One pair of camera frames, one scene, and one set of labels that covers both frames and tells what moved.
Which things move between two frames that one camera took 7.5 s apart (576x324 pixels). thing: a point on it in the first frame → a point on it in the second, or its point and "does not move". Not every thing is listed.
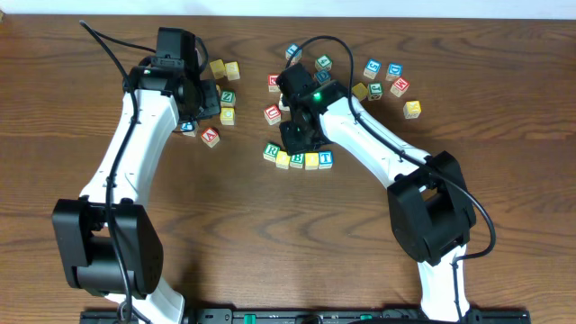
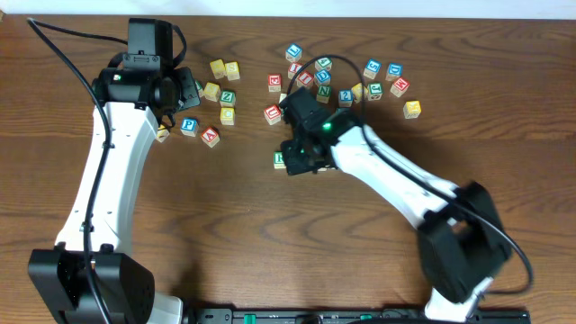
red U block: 272,114 does not move
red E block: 273,86 does not move
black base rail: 319,316 does not move
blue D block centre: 322,76 does not move
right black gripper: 292,144 → 294,166
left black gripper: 210,99 → 187,90
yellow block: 412,109 does not move
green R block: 271,152 → 279,161
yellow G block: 228,115 does not move
